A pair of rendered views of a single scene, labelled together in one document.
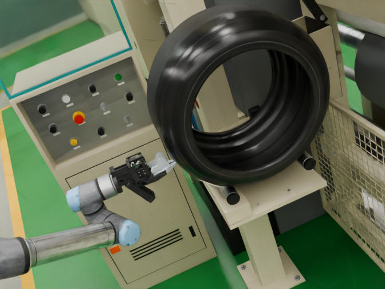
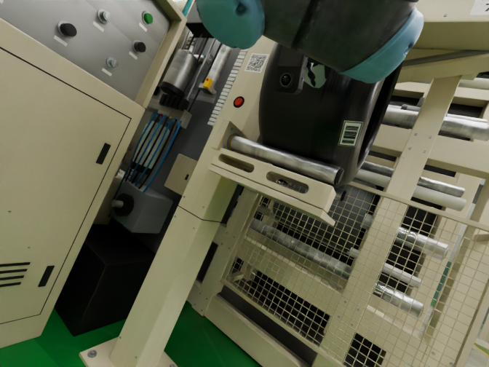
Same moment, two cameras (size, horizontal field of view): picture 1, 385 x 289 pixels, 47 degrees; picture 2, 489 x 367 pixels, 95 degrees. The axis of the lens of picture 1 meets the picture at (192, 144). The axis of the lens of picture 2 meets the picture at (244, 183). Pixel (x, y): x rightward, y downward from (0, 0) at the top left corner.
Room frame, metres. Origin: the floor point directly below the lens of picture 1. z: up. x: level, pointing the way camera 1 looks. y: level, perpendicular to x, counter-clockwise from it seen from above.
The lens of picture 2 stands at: (0.98, 0.51, 0.77)
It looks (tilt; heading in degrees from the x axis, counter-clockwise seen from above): 2 degrees up; 305
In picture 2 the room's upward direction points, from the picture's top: 24 degrees clockwise
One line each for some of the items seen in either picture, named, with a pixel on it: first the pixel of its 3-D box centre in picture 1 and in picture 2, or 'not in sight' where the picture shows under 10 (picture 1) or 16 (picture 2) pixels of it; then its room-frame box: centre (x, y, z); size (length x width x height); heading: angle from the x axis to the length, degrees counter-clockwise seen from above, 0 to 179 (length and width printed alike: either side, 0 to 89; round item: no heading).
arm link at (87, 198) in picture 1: (86, 196); not in sight; (1.18, 0.37, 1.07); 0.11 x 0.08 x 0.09; 96
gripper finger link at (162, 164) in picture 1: (163, 164); (324, 66); (1.19, 0.11, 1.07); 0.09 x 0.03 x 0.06; 96
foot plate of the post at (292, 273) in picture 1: (269, 272); (133, 361); (1.56, -0.14, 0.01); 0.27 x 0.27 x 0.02; 6
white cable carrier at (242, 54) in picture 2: not in sight; (239, 73); (1.64, -0.10, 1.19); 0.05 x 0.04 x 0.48; 96
